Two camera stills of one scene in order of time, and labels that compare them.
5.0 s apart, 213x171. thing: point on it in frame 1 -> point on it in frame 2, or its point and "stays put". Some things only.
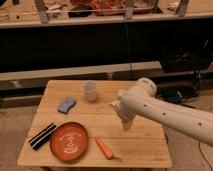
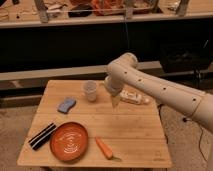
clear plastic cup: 90,87 stays put
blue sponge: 66,105 stays put
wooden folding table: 77,126 stays put
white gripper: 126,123 -> 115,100
